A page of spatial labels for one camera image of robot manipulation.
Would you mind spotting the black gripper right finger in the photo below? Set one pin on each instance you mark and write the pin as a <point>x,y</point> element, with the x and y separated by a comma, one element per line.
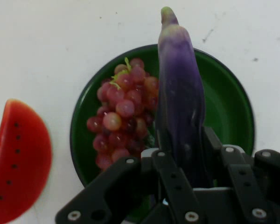
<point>252,186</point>

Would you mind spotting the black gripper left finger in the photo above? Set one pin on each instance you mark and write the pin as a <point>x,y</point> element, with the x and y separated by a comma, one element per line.
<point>102,193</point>

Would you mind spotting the purple eggplant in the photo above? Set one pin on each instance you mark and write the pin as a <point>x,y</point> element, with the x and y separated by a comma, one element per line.
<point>179,93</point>

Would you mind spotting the dark green round plate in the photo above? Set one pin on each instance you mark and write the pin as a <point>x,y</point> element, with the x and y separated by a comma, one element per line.
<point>226,112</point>

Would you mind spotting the red grape bunch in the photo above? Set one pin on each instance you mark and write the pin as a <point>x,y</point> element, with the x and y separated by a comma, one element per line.
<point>121,112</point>

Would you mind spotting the red watermelon slice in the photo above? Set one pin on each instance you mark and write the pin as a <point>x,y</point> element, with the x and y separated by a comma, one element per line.
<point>21,158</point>

